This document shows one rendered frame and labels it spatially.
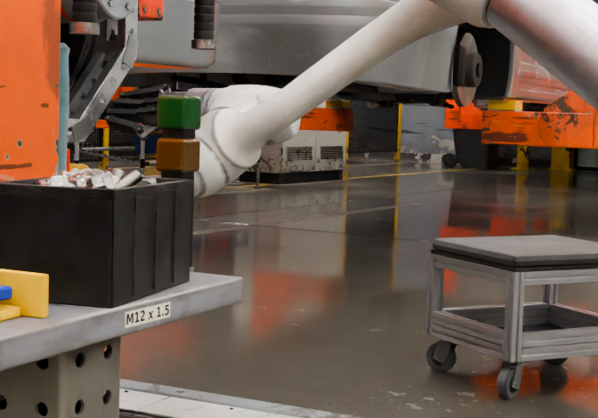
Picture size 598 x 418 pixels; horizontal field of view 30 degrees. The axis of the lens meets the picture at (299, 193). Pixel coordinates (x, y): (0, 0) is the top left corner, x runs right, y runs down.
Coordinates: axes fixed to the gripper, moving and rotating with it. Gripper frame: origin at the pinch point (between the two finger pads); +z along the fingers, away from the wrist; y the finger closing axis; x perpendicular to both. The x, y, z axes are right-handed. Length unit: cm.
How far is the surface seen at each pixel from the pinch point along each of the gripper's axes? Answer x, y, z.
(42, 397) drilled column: 42, -81, -58
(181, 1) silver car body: -15, 50, 10
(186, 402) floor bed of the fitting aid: -47, -32, -15
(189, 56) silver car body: -26, 44, 11
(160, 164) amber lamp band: 39, -48, -54
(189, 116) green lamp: 43, -43, -57
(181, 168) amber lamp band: 39, -48, -57
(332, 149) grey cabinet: -587, 538, 306
